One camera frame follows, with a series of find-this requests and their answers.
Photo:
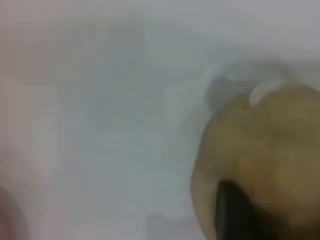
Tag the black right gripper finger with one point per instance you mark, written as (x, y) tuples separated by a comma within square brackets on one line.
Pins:
[(237, 215)]

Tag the beige egg yolk pastry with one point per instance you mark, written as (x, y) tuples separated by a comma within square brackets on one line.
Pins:
[(262, 140)]

